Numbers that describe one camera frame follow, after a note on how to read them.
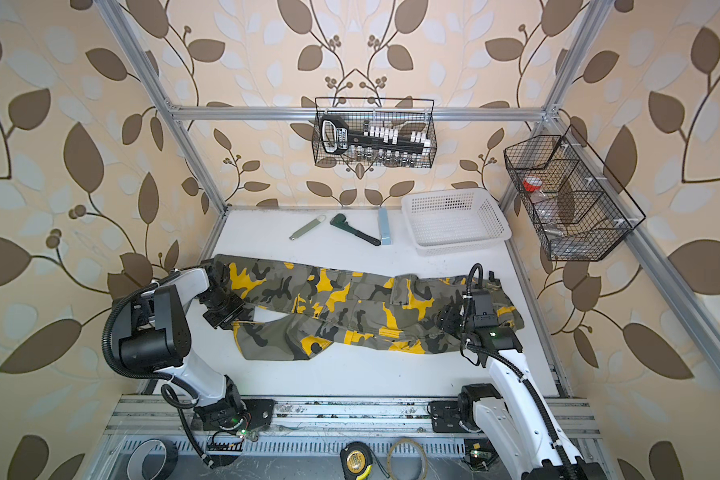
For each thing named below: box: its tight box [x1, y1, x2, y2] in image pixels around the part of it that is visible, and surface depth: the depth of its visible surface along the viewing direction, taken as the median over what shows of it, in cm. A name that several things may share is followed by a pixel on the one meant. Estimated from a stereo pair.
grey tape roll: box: [126, 438, 179, 480], surface depth 69 cm
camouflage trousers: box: [212, 255, 525, 356], surface depth 91 cm
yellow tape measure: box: [340, 441, 373, 480], surface depth 68 cm
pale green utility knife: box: [288, 214, 327, 241], surface depth 118 cm
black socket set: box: [320, 115, 431, 163], surface depth 86 cm
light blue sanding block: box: [378, 207, 392, 245], surface depth 111 cm
